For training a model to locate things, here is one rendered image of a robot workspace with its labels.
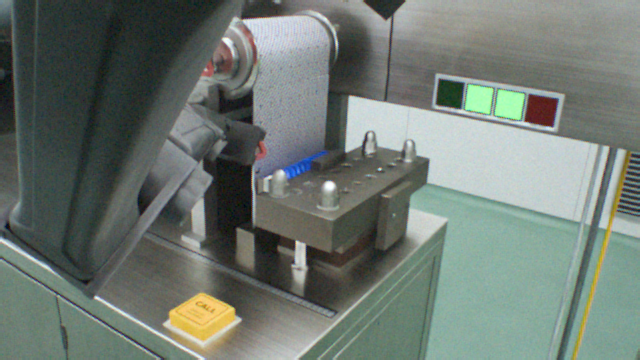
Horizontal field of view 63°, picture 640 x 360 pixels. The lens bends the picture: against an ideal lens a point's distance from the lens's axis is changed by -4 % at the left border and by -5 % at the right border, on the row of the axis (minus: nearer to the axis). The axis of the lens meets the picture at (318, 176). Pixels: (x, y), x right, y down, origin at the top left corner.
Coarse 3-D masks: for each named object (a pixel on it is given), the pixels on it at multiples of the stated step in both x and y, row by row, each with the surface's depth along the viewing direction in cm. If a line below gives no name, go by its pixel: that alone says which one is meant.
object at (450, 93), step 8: (440, 80) 107; (440, 88) 107; (448, 88) 107; (456, 88) 106; (440, 96) 108; (448, 96) 107; (456, 96) 106; (440, 104) 108; (448, 104) 107; (456, 104) 107
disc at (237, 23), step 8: (232, 24) 91; (240, 24) 90; (248, 32) 90; (248, 40) 90; (256, 48) 90; (256, 56) 90; (256, 64) 91; (256, 72) 91; (208, 80) 98; (248, 80) 93; (240, 88) 94; (248, 88) 93; (224, 96) 97; (232, 96) 96; (240, 96) 95
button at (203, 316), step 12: (192, 300) 81; (204, 300) 82; (216, 300) 82; (180, 312) 78; (192, 312) 79; (204, 312) 79; (216, 312) 79; (228, 312) 79; (180, 324) 78; (192, 324) 76; (204, 324) 76; (216, 324) 77; (228, 324) 80; (192, 336) 77; (204, 336) 76
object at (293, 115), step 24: (264, 96) 95; (288, 96) 102; (312, 96) 108; (264, 120) 97; (288, 120) 103; (312, 120) 111; (264, 144) 99; (288, 144) 105; (312, 144) 113; (264, 168) 101
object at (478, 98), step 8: (472, 88) 104; (480, 88) 103; (488, 88) 102; (472, 96) 104; (480, 96) 103; (488, 96) 102; (472, 104) 105; (480, 104) 104; (488, 104) 103; (488, 112) 103
